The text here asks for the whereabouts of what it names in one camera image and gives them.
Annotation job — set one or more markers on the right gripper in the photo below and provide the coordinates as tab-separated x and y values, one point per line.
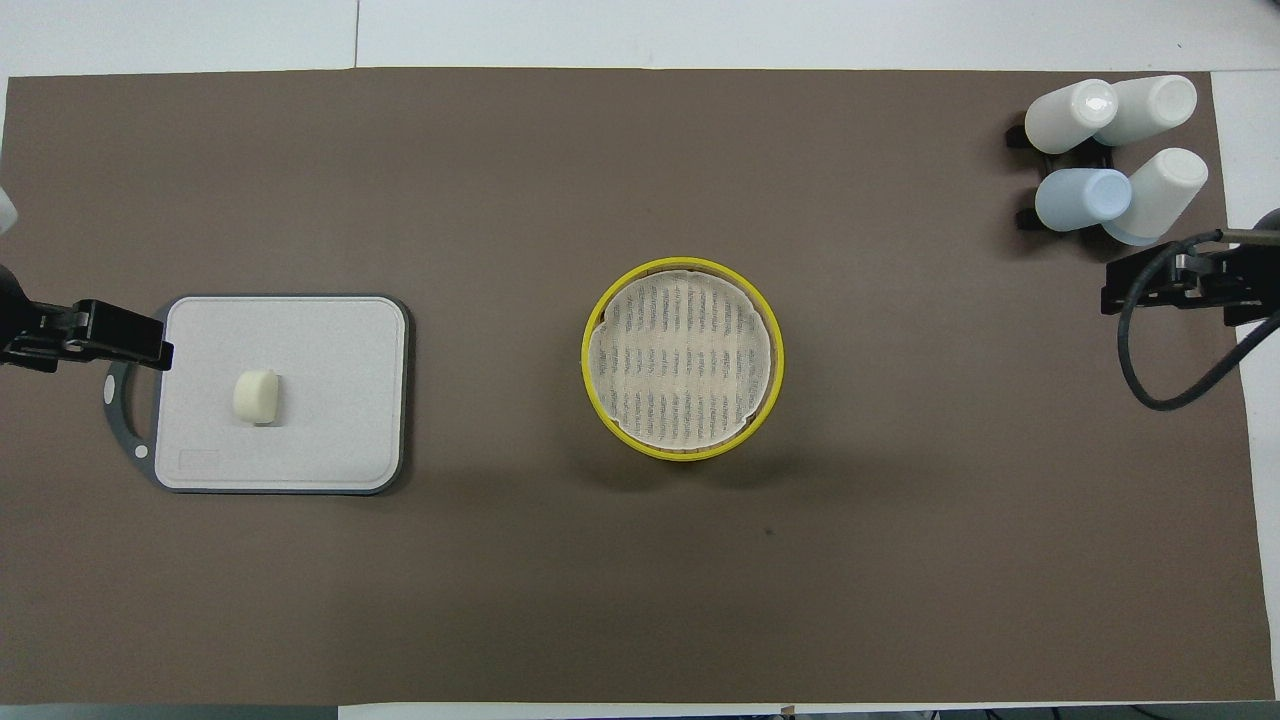
1240	285

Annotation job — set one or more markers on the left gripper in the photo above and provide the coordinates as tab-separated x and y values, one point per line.
40	345

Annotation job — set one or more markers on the white steamed bun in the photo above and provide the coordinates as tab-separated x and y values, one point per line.
255	396

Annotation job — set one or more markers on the yellow bamboo steamer basket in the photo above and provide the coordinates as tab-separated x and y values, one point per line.
686	458

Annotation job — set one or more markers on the white cup blue rim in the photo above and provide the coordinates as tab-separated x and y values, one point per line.
1165	195

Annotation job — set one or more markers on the light blue cup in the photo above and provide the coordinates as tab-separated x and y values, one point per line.
1085	200

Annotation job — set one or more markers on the black cup rack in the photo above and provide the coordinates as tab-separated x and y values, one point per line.
1025	218

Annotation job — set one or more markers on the plain white cup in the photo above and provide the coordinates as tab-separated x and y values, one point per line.
1150	108

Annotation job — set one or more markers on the white cup glossy base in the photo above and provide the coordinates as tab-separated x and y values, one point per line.
1065	118

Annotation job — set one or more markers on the brown table mat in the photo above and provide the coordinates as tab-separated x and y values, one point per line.
640	600

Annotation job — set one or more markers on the white cutting board grey frame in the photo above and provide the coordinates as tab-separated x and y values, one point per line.
300	340

